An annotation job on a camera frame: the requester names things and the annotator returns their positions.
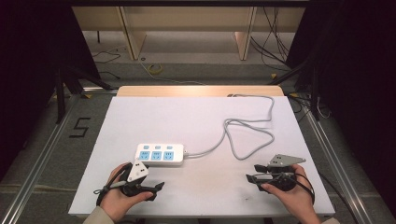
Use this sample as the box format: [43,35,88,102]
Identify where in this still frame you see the dark curtain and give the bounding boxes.
[0,0,101,183]
[285,0,396,217]

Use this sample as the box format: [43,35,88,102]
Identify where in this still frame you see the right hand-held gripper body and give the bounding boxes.
[263,153,307,192]

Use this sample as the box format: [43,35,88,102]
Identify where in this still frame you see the person's right hand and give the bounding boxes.
[260,163,322,224]

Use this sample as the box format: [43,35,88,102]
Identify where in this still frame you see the yellow tape roll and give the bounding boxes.
[147,63,163,76]

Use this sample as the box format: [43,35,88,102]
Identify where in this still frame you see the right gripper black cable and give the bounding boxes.
[293,170,360,224]

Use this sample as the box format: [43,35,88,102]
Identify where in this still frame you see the thin black floor cable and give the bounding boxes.
[92,49,122,80]

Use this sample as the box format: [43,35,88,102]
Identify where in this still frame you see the aluminium floor rail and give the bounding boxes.
[305,110,375,224]
[0,92,82,224]

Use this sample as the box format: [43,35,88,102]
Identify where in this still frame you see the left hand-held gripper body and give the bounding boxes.
[119,158,150,197]

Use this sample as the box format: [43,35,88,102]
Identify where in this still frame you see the white power strip blue sockets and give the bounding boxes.
[134,143,186,167]

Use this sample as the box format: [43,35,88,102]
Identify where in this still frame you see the person's left hand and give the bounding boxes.
[99,161,154,224]

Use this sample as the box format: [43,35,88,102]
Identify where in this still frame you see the grey power strip cable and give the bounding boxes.
[183,93,276,161]

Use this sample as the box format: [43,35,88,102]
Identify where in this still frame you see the black metal stand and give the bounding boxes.
[268,58,322,121]
[53,65,115,124]

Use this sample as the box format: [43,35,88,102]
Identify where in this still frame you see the light wooden bench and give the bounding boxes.
[71,6,306,62]

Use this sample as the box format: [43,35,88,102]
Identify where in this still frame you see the white board mat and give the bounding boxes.
[67,94,336,218]

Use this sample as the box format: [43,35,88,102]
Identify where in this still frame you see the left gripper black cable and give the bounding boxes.
[93,162,134,207]

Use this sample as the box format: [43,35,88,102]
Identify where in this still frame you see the bundle of black cables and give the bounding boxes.
[249,6,292,68]

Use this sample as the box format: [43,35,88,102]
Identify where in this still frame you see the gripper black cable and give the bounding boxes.
[293,170,360,224]
[93,162,134,207]

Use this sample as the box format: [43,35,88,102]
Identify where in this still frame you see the white floor cable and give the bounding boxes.
[137,57,207,86]

